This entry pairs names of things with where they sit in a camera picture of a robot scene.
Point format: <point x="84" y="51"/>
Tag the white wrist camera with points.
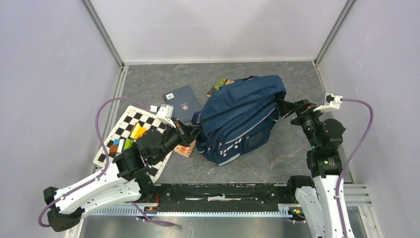
<point x="332" y="102"/>
<point x="163" y="113"/>

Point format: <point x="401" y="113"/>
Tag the dark blue notebook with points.
<point x="184" y="102"/>

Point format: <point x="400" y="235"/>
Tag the Animal Farm book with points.
<point x="220" y="83"/>

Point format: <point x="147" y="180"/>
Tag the navy blue backpack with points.
<point x="238" y="118"/>

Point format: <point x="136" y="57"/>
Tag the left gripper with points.
<point x="185" y="133"/>

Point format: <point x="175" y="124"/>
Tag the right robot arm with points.
<point x="320" y="195"/>

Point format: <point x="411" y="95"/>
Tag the orange card pack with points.
<point x="185" y="151"/>

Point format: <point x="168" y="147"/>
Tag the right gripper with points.
<point x="303" y="108"/>

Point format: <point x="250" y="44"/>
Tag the colourful blocks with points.
<point x="126" y="139"/>

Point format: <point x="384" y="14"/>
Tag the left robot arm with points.
<point x="125" y="179"/>

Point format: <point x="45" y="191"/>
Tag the aluminium frame rail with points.
<point x="126" y="209"/>

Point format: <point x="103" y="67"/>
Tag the checkerboard calibration board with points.
<point x="148" y="121"/>

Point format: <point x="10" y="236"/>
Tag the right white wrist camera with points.
<point x="332" y="102"/>

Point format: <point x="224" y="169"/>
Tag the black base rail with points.
<point x="220" y="197"/>

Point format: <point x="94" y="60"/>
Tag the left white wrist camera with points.
<point x="163" y="113"/>

